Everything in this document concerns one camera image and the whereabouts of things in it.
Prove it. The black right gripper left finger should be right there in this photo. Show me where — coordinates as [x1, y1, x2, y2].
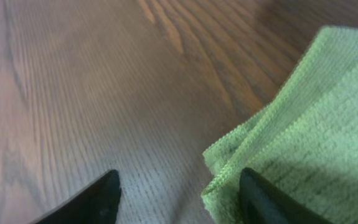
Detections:
[34, 169, 121, 224]

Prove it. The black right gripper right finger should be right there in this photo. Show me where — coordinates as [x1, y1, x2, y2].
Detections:
[239, 167, 329, 224]

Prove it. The light green microfiber cloth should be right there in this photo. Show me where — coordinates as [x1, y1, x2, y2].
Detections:
[201, 26, 358, 223]

